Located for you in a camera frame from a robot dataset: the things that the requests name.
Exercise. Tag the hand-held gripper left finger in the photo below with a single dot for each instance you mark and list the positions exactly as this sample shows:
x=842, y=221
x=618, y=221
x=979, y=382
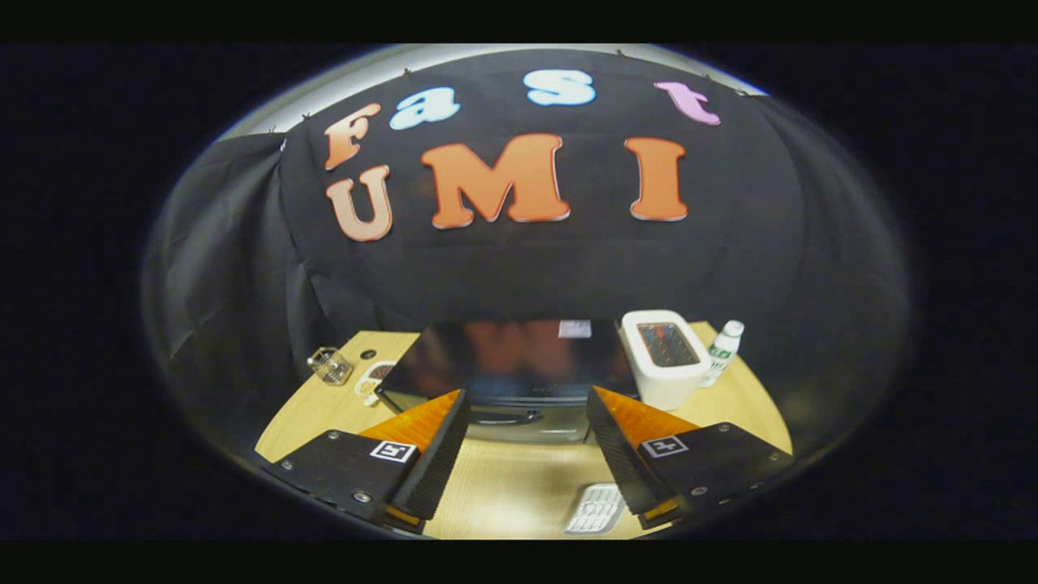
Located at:
x=442, y=462

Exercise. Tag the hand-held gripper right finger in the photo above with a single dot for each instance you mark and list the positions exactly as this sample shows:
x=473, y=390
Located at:
x=616, y=462

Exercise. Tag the black toaster oven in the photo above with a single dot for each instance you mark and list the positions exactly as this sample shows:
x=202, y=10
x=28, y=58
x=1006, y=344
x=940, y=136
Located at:
x=519, y=365

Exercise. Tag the white pop-up toaster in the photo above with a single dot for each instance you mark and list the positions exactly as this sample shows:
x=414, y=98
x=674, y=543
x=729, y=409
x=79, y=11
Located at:
x=669, y=381

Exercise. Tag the white slotted plastic tray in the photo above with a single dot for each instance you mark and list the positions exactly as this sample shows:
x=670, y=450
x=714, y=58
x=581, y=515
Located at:
x=596, y=509

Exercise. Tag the small white patterned dish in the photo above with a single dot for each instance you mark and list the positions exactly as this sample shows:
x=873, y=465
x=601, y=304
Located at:
x=375, y=380

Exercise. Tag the white bottle green label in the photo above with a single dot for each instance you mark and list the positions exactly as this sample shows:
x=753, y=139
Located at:
x=722, y=350

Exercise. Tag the black backdrop cloth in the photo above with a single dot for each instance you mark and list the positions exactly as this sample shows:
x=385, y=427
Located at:
x=568, y=268

